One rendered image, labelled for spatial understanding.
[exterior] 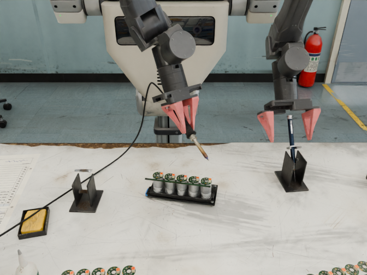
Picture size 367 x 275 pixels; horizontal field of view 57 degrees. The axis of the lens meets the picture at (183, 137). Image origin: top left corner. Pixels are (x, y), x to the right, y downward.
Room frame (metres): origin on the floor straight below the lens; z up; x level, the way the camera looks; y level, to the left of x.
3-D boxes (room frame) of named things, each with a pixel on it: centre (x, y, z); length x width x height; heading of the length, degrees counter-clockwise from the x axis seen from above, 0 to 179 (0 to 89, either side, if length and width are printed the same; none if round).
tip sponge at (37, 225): (0.52, 0.32, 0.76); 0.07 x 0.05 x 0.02; 14
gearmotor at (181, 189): (0.61, 0.00, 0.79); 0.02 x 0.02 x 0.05
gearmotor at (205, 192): (0.60, -0.05, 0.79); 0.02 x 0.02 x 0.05
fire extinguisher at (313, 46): (3.09, -1.20, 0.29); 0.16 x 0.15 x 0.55; 90
